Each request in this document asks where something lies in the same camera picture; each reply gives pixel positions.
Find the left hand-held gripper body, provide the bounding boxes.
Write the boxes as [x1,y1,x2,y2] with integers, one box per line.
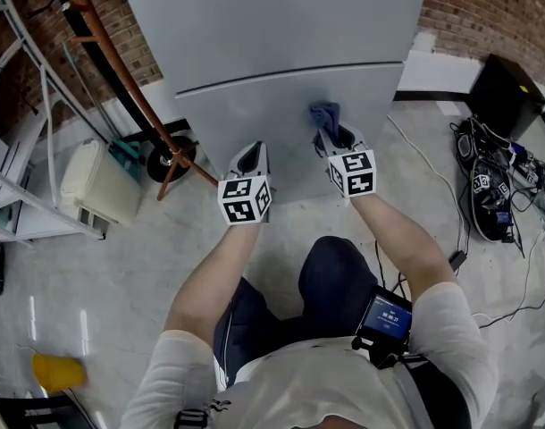
[217,148,279,227]

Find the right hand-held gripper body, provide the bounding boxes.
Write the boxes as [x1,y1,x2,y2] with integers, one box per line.
[327,135,378,199]

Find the blue cloth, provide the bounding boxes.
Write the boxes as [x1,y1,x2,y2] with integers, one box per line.
[308,100,346,150]

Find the grey mini fridge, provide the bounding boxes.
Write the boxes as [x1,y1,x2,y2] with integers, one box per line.
[115,0,430,206]

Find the person's left forearm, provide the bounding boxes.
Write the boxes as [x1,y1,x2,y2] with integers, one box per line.
[163,222,263,335]

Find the person's right forearm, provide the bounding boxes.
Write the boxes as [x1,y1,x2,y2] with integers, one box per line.
[349,191,457,301]

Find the black wheeled trolley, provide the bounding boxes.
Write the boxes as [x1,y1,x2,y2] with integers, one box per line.
[64,9,198,184]

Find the person's dark trousers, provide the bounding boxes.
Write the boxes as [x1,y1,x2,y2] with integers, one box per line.
[212,235,381,391]

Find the green dustpan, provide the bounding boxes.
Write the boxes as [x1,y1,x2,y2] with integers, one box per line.
[107,139,145,170]

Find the brown wooden coat stand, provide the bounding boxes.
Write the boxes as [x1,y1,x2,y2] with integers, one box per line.
[61,0,221,202]

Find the cream plastic bin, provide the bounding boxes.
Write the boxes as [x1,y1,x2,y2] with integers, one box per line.
[59,139,145,228]

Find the spare hand-held gripper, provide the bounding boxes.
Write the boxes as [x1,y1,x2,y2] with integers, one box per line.
[470,157,516,244]

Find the black chest-mounted screen device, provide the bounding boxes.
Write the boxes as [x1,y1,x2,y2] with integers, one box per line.
[351,283,415,369]

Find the black box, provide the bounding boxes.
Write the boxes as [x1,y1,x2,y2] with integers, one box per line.
[468,53,545,141]

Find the person's white shirt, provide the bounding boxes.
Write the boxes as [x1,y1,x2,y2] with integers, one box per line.
[118,280,499,429]

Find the white metal shelf rack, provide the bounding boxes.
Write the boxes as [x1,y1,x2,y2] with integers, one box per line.
[0,0,109,242]

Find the yellow plastic cup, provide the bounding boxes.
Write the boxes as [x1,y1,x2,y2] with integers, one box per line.
[30,352,88,395]

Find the black chair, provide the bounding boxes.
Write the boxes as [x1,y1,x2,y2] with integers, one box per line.
[0,394,97,429]

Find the long white cable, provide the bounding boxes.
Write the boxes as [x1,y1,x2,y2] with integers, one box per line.
[385,114,469,258]

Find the tangle of black cables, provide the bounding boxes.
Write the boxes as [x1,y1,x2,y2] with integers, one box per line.
[449,114,545,258]

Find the grey shoulder strap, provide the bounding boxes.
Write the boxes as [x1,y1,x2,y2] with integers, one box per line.
[387,353,436,429]

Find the black strap buckle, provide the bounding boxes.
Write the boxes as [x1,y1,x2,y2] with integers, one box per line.
[172,408,211,429]

